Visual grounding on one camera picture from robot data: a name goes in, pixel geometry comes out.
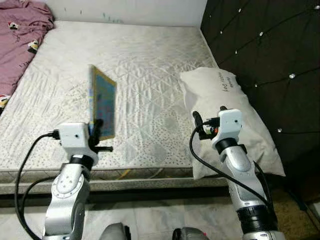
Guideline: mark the white quilted mattress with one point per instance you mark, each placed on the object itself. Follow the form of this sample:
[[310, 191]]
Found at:
[[150, 65]]

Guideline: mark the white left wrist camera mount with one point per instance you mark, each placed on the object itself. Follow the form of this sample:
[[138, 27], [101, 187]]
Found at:
[[75, 135]]

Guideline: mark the brown floor mat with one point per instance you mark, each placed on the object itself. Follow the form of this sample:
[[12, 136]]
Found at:
[[290, 215]]

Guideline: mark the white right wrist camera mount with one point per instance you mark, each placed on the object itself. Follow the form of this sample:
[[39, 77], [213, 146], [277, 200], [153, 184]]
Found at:
[[231, 125]]

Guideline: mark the white pillow with green print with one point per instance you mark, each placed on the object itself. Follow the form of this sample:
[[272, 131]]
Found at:
[[210, 87]]

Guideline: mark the silver right robot leg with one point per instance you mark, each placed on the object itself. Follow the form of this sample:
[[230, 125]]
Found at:
[[192, 235]]

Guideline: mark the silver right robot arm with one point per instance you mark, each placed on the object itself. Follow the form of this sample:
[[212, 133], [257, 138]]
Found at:
[[245, 180]]

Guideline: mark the pink printed blanket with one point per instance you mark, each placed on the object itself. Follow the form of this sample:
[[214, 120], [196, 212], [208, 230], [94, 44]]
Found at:
[[20, 45]]

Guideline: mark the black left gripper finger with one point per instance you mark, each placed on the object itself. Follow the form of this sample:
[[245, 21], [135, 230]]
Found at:
[[97, 131]]

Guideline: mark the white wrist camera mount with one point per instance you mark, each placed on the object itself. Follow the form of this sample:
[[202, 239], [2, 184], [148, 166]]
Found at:
[[231, 125], [75, 135]]

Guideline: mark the dark tufted headboard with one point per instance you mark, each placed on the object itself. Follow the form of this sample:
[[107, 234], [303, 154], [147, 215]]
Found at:
[[270, 50]]

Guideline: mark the blue yellow children's book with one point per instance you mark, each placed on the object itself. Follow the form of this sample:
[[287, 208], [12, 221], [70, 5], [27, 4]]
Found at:
[[104, 105]]

